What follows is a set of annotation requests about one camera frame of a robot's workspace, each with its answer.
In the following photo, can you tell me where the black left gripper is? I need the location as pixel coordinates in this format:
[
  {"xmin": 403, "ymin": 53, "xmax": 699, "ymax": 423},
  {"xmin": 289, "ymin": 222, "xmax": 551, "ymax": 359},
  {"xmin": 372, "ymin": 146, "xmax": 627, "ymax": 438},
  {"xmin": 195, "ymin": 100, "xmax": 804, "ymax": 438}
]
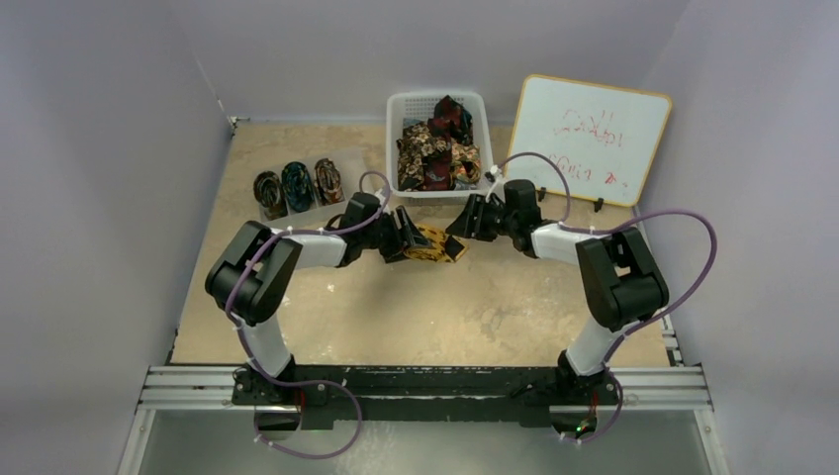
[{"xmin": 359, "ymin": 207, "xmax": 428, "ymax": 263}]

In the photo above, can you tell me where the yellow insect-print tie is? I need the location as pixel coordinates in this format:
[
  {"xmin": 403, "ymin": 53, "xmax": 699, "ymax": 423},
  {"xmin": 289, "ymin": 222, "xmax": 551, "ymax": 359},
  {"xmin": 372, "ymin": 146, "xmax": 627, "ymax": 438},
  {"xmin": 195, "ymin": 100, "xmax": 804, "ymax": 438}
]
[{"xmin": 403, "ymin": 224, "xmax": 468, "ymax": 263}]

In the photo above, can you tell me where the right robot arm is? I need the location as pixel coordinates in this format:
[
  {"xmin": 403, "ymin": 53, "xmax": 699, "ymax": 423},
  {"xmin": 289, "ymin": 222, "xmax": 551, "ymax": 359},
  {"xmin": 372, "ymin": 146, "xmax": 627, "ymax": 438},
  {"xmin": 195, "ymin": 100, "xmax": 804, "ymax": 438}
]
[{"xmin": 446, "ymin": 179, "xmax": 670, "ymax": 403}]

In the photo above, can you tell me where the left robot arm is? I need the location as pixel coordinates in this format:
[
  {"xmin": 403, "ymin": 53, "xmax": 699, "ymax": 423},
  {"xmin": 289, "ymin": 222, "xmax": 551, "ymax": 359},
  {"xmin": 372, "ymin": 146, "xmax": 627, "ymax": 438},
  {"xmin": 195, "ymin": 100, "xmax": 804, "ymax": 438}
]
[{"xmin": 204, "ymin": 192, "xmax": 432, "ymax": 405}]

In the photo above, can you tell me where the brown floral tie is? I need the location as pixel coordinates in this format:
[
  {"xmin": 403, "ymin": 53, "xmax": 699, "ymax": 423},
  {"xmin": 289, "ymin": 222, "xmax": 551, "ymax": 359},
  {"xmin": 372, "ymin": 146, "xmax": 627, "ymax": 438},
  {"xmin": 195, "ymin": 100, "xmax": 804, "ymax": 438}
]
[{"xmin": 396, "ymin": 123, "xmax": 484, "ymax": 192}]

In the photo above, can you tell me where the clear plastic organizer tray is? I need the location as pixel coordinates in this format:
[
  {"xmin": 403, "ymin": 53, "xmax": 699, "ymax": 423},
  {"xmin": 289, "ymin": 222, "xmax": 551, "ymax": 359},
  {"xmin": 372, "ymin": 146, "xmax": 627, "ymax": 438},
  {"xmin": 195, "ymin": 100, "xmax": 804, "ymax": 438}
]
[{"xmin": 251, "ymin": 147, "xmax": 367, "ymax": 228}]

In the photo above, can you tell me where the rolled pink brown tie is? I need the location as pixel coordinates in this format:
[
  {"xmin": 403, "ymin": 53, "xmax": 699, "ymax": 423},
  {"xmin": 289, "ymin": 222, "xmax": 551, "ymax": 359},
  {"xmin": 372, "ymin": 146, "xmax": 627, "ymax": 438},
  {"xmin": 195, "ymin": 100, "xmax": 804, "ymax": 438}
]
[{"xmin": 315, "ymin": 157, "xmax": 344, "ymax": 206}]

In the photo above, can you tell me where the dark red tie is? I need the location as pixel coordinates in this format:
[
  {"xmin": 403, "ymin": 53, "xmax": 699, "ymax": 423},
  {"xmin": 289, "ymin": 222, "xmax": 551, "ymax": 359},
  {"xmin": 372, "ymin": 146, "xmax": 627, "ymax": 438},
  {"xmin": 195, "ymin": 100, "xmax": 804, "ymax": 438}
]
[{"xmin": 423, "ymin": 96, "xmax": 481, "ymax": 191}]

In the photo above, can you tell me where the rolled blue green tie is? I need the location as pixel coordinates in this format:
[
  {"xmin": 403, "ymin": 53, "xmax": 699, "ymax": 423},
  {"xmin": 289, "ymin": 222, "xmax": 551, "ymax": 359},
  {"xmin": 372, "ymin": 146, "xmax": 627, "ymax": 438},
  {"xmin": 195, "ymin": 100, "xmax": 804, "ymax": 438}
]
[{"xmin": 280, "ymin": 161, "xmax": 315, "ymax": 213}]

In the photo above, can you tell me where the white plastic basket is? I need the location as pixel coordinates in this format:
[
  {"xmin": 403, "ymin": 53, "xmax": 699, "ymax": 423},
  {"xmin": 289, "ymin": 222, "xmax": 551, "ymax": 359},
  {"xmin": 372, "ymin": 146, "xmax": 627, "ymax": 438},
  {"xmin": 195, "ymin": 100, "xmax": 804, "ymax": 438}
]
[{"xmin": 386, "ymin": 90, "xmax": 494, "ymax": 201}]

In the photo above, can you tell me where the rolled dark striped tie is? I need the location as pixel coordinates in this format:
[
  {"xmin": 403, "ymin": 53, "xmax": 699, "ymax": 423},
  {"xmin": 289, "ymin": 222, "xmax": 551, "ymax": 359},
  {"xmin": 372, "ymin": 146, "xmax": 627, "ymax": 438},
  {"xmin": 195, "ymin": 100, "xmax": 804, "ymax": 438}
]
[{"xmin": 253, "ymin": 170, "xmax": 288, "ymax": 221}]

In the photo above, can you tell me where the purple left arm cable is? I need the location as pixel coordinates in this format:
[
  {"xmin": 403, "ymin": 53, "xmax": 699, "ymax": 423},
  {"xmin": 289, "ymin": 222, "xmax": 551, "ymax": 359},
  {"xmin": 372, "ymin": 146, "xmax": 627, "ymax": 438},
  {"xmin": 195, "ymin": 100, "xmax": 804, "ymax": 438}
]
[{"xmin": 224, "ymin": 171, "xmax": 393, "ymax": 382}]

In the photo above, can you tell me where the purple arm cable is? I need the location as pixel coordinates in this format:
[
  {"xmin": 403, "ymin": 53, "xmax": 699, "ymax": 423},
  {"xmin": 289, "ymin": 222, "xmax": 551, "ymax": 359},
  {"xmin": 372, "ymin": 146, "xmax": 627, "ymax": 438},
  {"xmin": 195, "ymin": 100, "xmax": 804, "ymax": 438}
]
[
  {"xmin": 491, "ymin": 151, "xmax": 718, "ymax": 365},
  {"xmin": 224, "ymin": 171, "xmax": 393, "ymax": 382}
]

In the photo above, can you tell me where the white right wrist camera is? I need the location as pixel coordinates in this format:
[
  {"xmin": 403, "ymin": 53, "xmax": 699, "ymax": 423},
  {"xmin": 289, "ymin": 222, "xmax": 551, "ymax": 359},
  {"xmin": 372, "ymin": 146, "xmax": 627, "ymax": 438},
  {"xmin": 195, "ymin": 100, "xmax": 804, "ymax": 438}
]
[{"xmin": 485, "ymin": 165, "xmax": 506, "ymax": 201}]

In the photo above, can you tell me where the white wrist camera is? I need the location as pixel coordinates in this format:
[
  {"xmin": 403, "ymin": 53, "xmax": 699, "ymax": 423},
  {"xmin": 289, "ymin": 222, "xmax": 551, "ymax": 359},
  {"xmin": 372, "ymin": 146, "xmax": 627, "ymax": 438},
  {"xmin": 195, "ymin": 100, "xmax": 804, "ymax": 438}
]
[
  {"xmin": 374, "ymin": 188, "xmax": 391, "ymax": 213},
  {"xmin": 485, "ymin": 165, "xmax": 506, "ymax": 201}
]

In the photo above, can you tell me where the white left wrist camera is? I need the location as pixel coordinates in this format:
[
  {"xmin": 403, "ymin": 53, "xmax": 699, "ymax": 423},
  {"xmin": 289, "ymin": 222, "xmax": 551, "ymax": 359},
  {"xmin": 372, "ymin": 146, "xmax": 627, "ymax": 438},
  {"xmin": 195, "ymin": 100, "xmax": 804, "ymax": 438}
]
[{"xmin": 374, "ymin": 188, "xmax": 391, "ymax": 213}]

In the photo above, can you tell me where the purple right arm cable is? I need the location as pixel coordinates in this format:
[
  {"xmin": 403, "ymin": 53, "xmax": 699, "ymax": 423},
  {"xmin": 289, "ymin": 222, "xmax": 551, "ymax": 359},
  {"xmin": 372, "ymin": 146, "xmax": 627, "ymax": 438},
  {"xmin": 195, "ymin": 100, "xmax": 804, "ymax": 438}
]
[{"xmin": 491, "ymin": 151, "xmax": 718, "ymax": 365}]

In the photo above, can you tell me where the whiteboard with yellow frame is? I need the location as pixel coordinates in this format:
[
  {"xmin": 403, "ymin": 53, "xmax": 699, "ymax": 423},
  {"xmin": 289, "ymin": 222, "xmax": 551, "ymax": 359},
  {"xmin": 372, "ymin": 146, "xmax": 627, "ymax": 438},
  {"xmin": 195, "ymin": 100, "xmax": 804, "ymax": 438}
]
[{"xmin": 504, "ymin": 74, "xmax": 673, "ymax": 208}]

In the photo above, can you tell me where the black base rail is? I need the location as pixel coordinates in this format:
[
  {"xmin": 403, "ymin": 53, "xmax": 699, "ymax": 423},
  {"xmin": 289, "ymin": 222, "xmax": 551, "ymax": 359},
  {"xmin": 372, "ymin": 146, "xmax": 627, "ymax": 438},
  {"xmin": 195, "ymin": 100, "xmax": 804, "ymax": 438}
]
[{"xmin": 232, "ymin": 364, "xmax": 618, "ymax": 431}]

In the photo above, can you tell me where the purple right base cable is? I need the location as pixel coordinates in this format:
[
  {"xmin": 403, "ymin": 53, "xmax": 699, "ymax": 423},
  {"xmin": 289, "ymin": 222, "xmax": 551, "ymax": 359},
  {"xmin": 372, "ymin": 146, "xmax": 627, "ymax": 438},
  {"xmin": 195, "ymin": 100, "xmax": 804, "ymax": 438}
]
[{"xmin": 558, "ymin": 370, "xmax": 624, "ymax": 445}]

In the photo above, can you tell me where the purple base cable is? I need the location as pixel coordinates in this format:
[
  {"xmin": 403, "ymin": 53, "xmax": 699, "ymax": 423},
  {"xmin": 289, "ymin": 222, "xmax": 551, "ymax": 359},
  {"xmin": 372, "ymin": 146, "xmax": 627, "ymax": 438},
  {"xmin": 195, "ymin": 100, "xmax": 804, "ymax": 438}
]
[
  {"xmin": 253, "ymin": 376, "xmax": 363, "ymax": 460},
  {"xmin": 558, "ymin": 370, "xmax": 624, "ymax": 445}
]

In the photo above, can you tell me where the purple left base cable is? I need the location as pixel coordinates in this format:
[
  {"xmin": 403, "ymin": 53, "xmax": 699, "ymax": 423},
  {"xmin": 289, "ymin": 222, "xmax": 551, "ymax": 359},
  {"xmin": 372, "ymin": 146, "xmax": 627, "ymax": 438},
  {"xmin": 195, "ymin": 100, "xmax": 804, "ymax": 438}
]
[{"xmin": 253, "ymin": 376, "xmax": 363, "ymax": 460}]

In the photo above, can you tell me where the aluminium frame rail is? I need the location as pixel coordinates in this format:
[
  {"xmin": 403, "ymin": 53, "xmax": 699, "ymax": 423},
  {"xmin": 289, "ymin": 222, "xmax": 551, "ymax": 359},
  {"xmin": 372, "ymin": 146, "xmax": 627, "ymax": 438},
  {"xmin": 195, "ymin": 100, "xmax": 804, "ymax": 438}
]
[{"xmin": 118, "ymin": 209, "xmax": 715, "ymax": 475}]

